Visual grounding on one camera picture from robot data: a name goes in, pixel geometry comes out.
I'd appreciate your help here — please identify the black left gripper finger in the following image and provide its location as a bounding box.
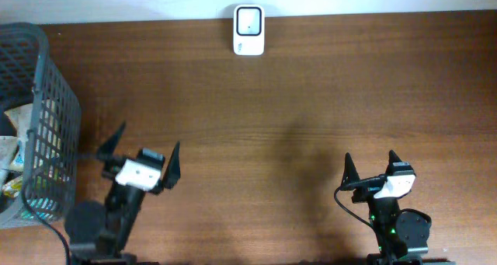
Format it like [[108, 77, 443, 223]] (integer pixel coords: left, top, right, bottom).
[[162, 141, 181, 190], [96, 122, 126, 161]]

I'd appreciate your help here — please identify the large yellow white snack bag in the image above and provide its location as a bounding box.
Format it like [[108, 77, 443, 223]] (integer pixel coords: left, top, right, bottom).
[[5, 103, 33, 173]]

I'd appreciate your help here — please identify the white cosmetic tube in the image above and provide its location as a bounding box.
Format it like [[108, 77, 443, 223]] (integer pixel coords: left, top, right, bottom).
[[1, 136, 18, 185]]

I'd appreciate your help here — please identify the green yellow snack bar wrapper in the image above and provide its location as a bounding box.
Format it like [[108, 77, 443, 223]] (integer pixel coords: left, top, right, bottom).
[[2, 176, 23, 198]]

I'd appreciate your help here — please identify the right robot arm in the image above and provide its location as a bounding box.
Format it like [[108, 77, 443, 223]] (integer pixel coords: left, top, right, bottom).
[[334, 150, 452, 265]]

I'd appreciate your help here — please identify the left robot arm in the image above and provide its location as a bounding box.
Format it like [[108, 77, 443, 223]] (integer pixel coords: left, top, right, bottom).
[[64, 124, 181, 264]]

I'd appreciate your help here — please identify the white barcode scanner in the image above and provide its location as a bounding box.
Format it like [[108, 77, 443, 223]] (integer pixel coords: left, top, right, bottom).
[[233, 4, 266, 56]]

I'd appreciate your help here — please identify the grey plastic mesh basket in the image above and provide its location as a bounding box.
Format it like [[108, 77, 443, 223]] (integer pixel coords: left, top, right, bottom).
[[1, 23, 82, 228]]

